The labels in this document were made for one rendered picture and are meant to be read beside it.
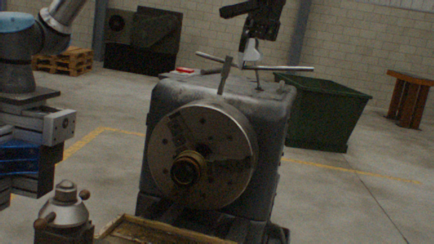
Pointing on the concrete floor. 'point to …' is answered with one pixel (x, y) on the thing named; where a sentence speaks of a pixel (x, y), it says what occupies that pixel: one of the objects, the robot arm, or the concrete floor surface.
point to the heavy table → (408, 99)
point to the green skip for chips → (322, 113)
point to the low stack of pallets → (65, 61)
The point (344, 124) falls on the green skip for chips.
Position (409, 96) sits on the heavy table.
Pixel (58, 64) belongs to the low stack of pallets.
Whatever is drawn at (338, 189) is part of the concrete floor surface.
